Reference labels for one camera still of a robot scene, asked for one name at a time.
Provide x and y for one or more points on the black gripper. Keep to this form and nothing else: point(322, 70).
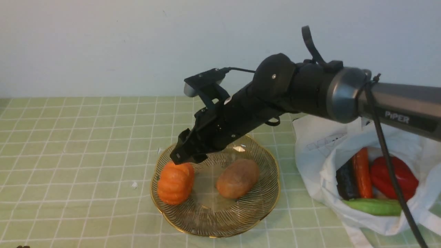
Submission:
point(214, 129)

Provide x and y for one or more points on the orange toy pumpkin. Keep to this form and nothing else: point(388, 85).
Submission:
point(175, 183)

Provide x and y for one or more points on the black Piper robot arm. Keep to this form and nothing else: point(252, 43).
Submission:
point(279, 86)

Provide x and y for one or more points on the white canvas tote bag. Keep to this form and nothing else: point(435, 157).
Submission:
point(323, 146)

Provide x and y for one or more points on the brown potato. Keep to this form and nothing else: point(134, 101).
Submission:
point(238, 179)

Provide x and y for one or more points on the gold-rimmed glass bowl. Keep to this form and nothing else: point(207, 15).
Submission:
point(208, 214)

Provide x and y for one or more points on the green checkered tablecloth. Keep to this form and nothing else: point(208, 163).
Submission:
point(76, 172)

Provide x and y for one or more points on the dark purple eggplant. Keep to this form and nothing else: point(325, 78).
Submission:
point(346, 181)

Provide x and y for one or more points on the orange carrot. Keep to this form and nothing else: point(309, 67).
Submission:
point(361, 167)

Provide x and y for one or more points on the red bell pepper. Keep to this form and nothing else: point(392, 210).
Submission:
point(380, 178)

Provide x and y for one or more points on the green cucumber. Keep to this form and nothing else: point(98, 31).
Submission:
point(376, 207)

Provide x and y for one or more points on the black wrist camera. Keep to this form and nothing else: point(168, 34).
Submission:
point(207, 82)

